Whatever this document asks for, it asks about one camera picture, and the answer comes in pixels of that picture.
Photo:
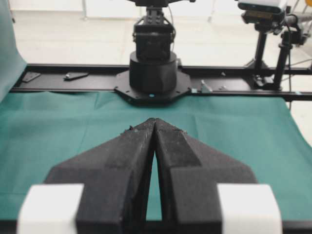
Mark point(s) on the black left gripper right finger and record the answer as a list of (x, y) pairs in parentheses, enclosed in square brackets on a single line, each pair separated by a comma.
[(189, 171)]

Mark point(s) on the black aluminium frame rail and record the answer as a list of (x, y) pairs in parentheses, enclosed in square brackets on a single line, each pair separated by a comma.
[(206, 80)]

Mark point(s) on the green table cloth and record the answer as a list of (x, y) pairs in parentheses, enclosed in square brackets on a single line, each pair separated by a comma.
[(40, 130)]

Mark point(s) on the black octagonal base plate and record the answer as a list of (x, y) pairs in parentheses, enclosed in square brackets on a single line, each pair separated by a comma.
[(123, 88)]

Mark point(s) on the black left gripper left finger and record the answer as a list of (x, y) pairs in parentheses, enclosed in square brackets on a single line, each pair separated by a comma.
[(116, 178)]

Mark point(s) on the white camera on stand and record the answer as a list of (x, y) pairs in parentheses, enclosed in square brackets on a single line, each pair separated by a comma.
[(267, 16)]

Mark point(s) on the black camera stand post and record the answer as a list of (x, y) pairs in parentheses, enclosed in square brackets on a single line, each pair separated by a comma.
[(257, 79)]

